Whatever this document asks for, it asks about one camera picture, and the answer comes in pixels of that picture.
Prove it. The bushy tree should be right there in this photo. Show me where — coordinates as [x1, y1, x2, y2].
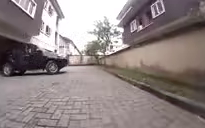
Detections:
[84, 39, 103, 65]

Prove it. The tall slim tree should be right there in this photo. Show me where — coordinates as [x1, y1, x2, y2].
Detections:
[88, 16, 123, 58]

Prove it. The grey brick paving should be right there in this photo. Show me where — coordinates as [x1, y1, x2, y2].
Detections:
[0, 64, 205, 128]

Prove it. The pale building with pitched roof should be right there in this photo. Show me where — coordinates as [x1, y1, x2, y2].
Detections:
[58, 34, 82, 57]

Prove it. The white building with carport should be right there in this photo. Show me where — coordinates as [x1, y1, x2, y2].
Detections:
[29, 0, 66, 55]

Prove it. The concrete kerb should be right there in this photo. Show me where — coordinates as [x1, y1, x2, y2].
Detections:
[99, 65, 205, 123]

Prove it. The black car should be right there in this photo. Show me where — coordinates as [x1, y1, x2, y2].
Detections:
[1, 44, 70, 78]

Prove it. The grass strip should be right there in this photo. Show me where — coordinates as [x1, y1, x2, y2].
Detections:
[104, 66, 205, 108]

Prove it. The dark grey building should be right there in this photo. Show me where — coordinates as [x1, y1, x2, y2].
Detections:
[115, 0, 205, 46]

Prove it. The grey building with carport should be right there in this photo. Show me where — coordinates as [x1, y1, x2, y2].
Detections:
[0, 0, 46, 73]

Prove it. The pale end wall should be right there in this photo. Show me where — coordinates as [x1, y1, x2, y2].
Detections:
[67, 54, 106, 66]

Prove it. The beige boundary wall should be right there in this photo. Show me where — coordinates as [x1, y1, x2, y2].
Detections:
[103, 22, 205, 88]

